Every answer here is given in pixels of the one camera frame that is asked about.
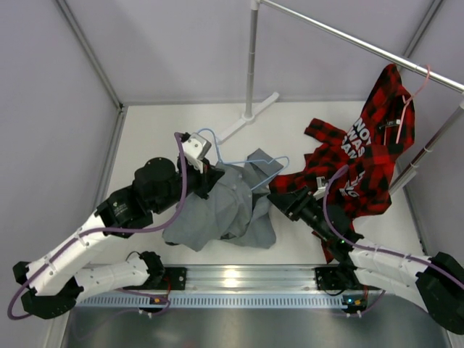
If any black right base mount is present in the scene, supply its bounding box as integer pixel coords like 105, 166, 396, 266
315, 267, 345, 291

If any white rack base foot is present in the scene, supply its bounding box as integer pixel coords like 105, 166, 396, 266
217, 92, 280, 144

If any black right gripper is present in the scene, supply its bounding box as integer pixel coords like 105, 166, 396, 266
268, 185, 332, 241

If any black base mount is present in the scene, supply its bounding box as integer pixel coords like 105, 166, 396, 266
315, 267, 345, 291
158, 267, 187, 291

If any silver garment rack rail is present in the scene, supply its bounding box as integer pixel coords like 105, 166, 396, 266
260, 1, 463, 95

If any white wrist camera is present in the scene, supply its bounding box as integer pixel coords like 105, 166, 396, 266
312, 176, 328, 200
181, 133, 212, 173

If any aluminium mounting rail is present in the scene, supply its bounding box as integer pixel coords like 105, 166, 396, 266
83, 263, 418, 291

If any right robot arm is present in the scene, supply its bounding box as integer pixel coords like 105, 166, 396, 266
268, 188, 463, 335

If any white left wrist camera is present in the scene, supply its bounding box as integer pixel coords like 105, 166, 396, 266
181, 133, 212, 173

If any light blue wire hanger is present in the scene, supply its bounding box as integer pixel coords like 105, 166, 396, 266
197, 128, 291, 191

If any grey button-up shirt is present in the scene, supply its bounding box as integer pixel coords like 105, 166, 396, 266
162, 149, 283, 252

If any pink wire hanger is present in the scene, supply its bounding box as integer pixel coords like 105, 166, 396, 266
395, 64, 431, 144

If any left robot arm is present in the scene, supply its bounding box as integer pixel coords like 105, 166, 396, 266
13, 157, 225, 320

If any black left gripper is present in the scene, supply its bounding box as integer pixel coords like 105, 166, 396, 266
152, 157, 225, 215

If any right rack upright pole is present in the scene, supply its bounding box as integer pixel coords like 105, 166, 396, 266
389, 101, 463, 195

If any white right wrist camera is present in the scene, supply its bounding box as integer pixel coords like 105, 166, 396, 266
312, 176, 328, 200

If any slotted grey cable duct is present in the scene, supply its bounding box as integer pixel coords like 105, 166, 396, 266
78, 293, 355, 310

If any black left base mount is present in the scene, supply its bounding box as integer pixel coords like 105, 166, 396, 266
158, 267, 187, 291

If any red black plaid shirt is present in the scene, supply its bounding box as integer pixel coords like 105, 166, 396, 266
268, 63, 416, 264

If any grey rack upright pole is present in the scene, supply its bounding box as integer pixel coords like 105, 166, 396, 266
244, 1, 260, 120

